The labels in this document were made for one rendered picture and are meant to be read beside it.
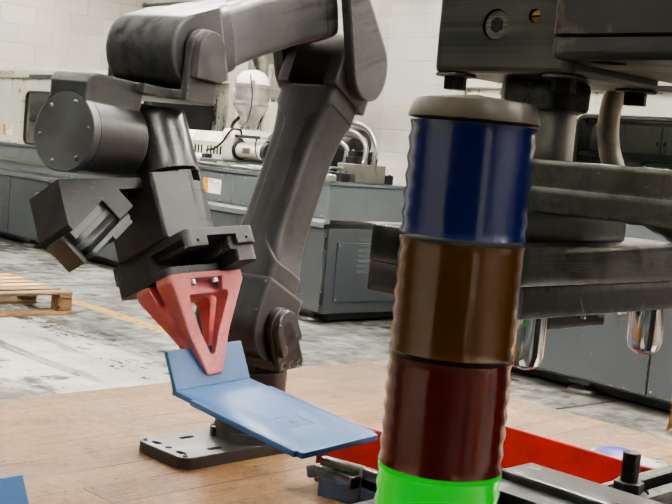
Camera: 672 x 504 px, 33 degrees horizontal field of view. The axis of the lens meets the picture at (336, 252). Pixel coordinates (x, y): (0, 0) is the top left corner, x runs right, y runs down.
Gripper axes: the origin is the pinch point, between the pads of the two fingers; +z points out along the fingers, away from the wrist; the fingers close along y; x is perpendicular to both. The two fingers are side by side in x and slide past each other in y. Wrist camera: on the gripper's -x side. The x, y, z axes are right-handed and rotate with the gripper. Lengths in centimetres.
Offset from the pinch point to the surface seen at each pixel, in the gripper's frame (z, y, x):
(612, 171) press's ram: -0.4, 39.2, -4.0
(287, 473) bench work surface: 9.2, -8.3, 11.7
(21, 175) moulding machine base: -332, -853, 495
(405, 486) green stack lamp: 11, 43, -27
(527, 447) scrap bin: 12.3, 7.8, 24.0
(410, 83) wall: -286, -515, 683
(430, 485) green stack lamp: 11, 44, -27
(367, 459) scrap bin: 9.8, 0.9, 12.4
